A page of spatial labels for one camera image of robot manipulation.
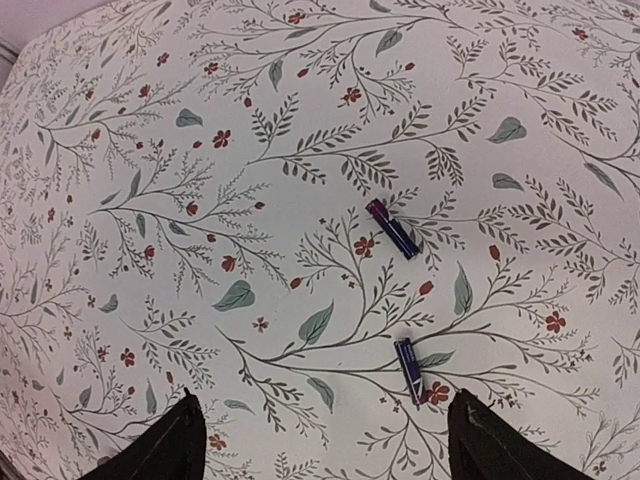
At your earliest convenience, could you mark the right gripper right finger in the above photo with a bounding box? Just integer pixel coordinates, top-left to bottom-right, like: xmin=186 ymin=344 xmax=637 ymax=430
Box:
xmin=447 ymin=389 xmax=588 ymax=480

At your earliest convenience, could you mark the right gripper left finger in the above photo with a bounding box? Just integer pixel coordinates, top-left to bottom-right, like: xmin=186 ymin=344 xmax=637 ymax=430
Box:
xmin=84 ymin=392 xmax=207 ymax=480

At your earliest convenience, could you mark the dark battery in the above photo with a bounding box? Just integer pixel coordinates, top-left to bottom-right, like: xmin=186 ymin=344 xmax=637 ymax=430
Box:
xmin=394 ymin=338 xmax=428 ymax=407
xmin=365 ymin=199 xmax=420 ymax=261

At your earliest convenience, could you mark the floral patterned table mat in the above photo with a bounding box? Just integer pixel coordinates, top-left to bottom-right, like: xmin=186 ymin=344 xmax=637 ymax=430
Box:
xmin=1 ymin=1 xmax=639 ymax=479

